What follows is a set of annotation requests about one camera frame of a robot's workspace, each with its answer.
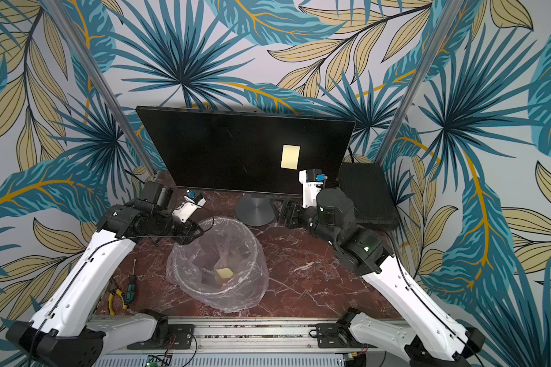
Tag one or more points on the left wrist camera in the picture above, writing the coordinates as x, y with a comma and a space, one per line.
193, 200

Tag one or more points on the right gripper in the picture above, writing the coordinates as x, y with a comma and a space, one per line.
295, 214

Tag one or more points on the bin with clear plastic bag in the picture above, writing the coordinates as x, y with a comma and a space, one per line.
227, 243

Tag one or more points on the right aluminium frame post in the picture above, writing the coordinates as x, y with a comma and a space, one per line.
426, 53

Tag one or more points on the green handled screwdriver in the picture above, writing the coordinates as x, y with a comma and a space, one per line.
130, 293

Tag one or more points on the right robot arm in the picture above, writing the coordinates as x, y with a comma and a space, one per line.
370, 257

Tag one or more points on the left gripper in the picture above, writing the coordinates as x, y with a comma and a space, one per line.
187, 234

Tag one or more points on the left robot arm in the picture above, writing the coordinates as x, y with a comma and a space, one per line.
61, 333

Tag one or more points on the yellow handled pliers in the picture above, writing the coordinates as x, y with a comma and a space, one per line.
115, 292

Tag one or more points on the black plastic tool case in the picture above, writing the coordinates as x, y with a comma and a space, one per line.
366, 186

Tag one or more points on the left aluminium frame post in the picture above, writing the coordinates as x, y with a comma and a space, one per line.
73, 37

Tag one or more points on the yellow sticky note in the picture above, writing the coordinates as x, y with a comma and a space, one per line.
290, 157
224, 273

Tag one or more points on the black flat monitor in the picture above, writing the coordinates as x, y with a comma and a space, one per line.
235, 151

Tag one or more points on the aluminium frame post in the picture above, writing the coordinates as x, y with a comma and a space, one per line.
426, 53
73, 37

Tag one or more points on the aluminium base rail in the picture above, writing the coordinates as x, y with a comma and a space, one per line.
257, 339

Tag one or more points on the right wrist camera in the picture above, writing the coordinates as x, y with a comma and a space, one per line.
312, 181

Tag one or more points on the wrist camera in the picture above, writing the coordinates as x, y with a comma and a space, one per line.
193, 200
312, 181

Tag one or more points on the grey round monitor stand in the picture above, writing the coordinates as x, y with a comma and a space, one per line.
255, 210

